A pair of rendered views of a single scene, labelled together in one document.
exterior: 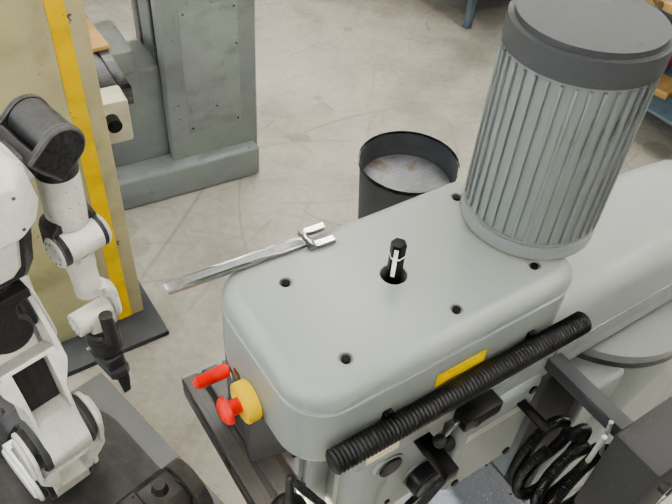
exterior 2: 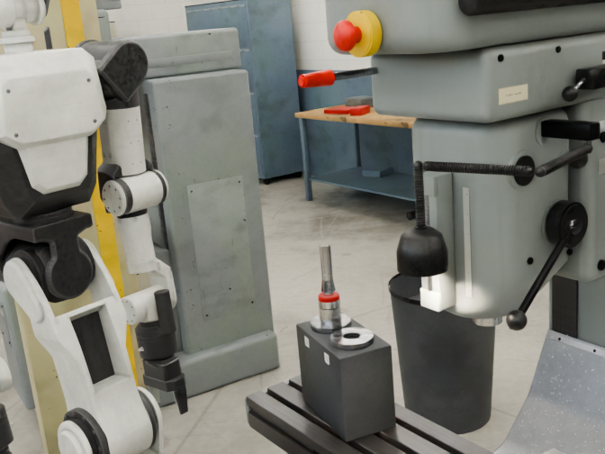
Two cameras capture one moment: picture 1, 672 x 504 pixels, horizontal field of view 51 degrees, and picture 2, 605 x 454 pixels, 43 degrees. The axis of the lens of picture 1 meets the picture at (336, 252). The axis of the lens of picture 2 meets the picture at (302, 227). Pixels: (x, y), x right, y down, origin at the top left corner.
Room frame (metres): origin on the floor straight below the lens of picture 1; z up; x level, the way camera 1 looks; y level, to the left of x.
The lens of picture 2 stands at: (-0.52, 0.17, 1.79)
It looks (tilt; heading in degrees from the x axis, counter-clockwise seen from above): 15 degrees down; 2
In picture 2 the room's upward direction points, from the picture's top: 5 degrees counter-clockwise
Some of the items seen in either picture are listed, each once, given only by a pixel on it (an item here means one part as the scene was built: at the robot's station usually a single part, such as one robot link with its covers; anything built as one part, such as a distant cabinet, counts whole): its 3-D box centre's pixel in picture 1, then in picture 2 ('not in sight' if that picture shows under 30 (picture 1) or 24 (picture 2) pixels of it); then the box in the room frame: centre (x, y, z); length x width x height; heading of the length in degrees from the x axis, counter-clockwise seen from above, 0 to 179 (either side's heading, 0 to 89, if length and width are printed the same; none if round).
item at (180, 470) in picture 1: (188, 488); not in sight; (1.02, 0.39, 0.50); 0.20 x 0.05 x 0.20; 49
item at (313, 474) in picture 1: (312, 473); (436, 240); (0.60, 0.01, 1.45); 0.04 x 0.04 x 0.21; 37
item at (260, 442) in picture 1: (260, 399); (344, 370); (1.01, 0.16, 1.04); 0.22 x 0.12 x 0.20; 25
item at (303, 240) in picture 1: (251, 259); not in sight; (0.67, 0.11, 1.89); 0.24 x 0.04 x 0.01; 124
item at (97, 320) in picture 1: (98, 324); (151, 314); (1.10, 0.58, 1.17); 0.11 x 0.11 x 0.11; 50
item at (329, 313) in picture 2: not in sight; (329, 309); (1.05, 0.18, 1.17); 0.05 x 0.05 x 0.05
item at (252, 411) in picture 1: (246, 401); (362, 33); (0.53, 0.10, 1.76); 0.06 x 0.02 x 0.06; 37
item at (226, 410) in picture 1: (230, 408); (348, 35); (0.52, 0.12, 1.76); 0.04 x 0.03 x 0.04; 37
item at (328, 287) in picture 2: not in sight; (326, 269); (1.05, 0.18, 1.26); 0.03 x 0.03 x 0.11
